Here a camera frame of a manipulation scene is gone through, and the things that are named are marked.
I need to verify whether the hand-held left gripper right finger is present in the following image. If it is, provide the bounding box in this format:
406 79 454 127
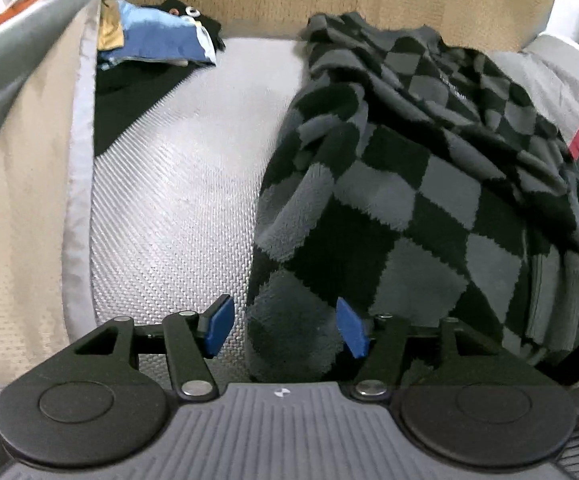
336 297 509 404

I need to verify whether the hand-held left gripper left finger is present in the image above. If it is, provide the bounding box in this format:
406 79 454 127
72 294 235 403

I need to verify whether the black grey checkered sweater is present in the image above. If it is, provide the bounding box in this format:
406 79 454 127
246 11 579 386

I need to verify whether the black cloth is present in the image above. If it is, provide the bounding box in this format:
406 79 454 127
94 62 198 158

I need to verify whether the blue folded cloth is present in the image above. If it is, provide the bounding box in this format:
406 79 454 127
98 0 218 68

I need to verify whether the black plush toy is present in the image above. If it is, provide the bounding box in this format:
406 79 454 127
154 0 226 52

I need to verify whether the mustard cloth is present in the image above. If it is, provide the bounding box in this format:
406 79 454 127
97 2 123 51

